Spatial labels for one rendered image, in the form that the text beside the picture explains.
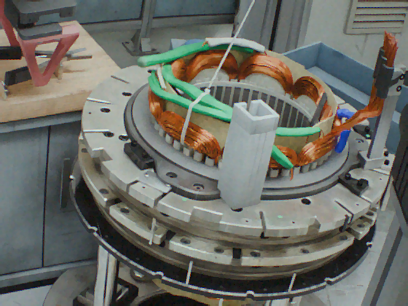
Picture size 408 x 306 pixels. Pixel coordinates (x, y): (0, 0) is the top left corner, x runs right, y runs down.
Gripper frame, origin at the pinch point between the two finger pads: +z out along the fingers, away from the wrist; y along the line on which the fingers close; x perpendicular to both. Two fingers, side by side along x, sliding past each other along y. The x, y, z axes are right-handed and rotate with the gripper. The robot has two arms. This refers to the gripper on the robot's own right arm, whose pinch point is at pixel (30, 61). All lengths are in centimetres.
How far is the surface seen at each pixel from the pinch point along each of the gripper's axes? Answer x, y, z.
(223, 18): 159, -190, 110
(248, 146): 7.6, 31.6, -7.9
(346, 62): 44.8, 3.3, 5.3
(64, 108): 3.0, 4.7, 4.2
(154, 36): 135, -203, 123
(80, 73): 6.5, 0.5, 2.7
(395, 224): -8, 62, -28
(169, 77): 7.6, 18.4, -6.7
